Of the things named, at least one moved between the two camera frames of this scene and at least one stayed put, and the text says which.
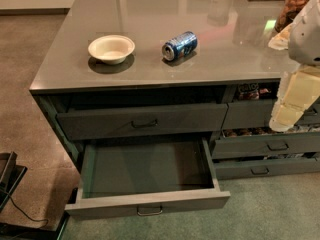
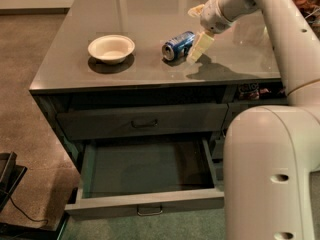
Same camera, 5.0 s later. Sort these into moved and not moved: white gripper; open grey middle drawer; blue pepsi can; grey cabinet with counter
Moved: white gripper
Not moved: grey cabinet with counter; open grey middle drawer; blue pepsi can
